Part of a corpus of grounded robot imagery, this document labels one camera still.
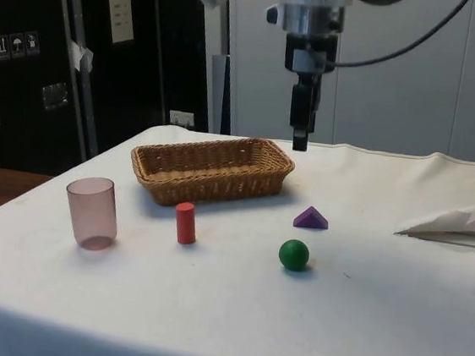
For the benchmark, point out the purple triangular block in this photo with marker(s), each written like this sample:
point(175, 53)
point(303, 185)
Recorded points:
point(309, 220)

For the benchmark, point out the black cabinet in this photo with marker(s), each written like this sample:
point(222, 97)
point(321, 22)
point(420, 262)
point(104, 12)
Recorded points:
point(18, 78)

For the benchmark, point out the see-through pink cup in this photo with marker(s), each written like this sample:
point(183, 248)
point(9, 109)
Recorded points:
point(91, 209)

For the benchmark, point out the wicker basket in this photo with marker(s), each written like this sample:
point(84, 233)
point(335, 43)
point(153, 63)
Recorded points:
point(205, 164)

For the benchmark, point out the green ball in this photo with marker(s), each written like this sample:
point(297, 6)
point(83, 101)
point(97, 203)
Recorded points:
point(294, 256)

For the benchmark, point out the red cylinder block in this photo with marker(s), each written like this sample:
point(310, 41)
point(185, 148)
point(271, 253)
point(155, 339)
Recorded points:
point(186, 223)

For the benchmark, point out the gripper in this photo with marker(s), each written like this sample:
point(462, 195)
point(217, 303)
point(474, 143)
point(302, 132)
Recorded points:
point(310, 49)

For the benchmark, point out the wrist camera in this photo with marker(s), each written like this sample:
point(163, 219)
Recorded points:
point(278, 15)

